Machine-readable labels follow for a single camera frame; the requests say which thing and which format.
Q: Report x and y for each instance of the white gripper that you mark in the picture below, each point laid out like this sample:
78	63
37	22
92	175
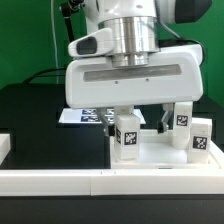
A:
172	75

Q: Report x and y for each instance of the white square table top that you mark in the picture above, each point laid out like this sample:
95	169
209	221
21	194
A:
156	152

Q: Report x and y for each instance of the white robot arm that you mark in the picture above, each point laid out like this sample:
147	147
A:
122	62

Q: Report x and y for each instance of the sheet of fiducial markers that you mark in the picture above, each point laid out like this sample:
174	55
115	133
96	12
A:
89	116

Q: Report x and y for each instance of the white front fence wall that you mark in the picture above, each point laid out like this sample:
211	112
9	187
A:
110	182

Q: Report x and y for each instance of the white fence wall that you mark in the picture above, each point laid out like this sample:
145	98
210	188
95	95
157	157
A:
110	182
217	154
5	146

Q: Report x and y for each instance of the white right fence wall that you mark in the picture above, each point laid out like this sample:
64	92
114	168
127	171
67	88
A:
217	154

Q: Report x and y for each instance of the white left fence wall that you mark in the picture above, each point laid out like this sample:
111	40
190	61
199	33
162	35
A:
5	146

